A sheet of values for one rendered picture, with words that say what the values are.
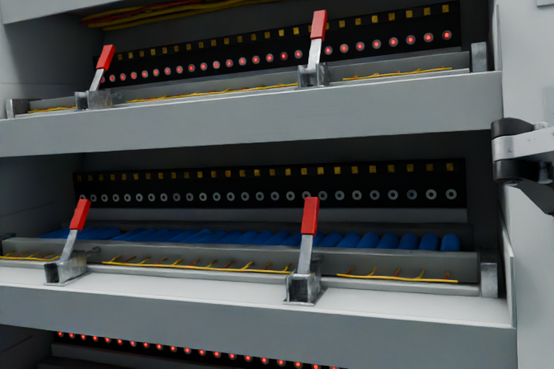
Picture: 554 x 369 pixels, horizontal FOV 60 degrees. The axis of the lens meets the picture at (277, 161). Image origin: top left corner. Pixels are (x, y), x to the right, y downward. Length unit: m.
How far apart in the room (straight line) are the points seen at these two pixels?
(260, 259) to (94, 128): 0.23
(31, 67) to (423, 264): 0.60
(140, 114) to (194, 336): 0.23
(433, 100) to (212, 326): 0.27
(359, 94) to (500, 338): 0.22
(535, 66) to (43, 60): 0.65
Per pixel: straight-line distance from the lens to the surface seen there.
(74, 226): 0.57
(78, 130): 0.58
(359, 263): 0.46
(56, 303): 0.55
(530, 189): 0.23
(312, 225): 0.43
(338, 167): 0.56
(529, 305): 0.38
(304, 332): 0.41
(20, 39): 0.79
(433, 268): 0.45
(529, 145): 0.20
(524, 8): 0.44
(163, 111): 0.51
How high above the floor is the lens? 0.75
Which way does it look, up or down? 14 degrees up
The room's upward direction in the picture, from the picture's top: 4 degrees clockwise
